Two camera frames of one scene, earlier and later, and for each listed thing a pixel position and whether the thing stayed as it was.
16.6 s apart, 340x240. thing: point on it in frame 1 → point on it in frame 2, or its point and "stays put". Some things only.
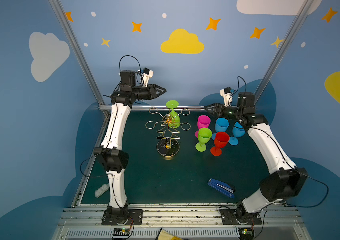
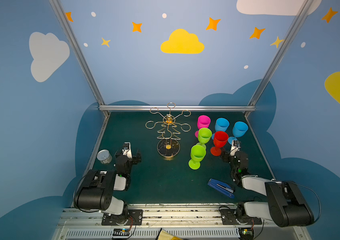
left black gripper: (152, 91) → (134, 157)
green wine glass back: (175, 121) → (198, 153)
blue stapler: (222, 187) stays put
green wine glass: (204, 136) stays put
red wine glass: (221, 139) stays put
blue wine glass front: (221, 124) stays put
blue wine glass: (238, 130) stays put
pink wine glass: (203, 121) stays put
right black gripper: (216, 110) → (228, 155)
